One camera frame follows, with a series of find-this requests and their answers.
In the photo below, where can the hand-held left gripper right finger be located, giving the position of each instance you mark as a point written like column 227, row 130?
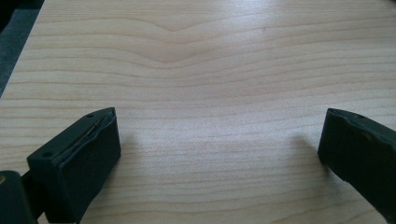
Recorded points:
column 358, row 149

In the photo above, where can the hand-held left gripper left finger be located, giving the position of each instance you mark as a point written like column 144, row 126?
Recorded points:
column 81, row 161

